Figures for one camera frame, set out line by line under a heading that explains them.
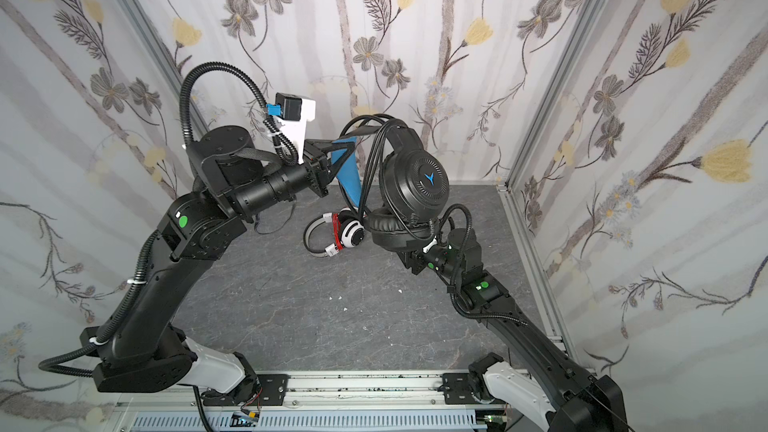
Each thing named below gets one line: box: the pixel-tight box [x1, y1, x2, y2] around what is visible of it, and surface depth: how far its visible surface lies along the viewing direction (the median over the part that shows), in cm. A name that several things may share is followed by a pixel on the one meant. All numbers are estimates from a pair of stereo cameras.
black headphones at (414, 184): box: [368, 119, 449, 249], surface depth 38 cm
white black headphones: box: [303, 207, 365, 257], surface depth 103 cm
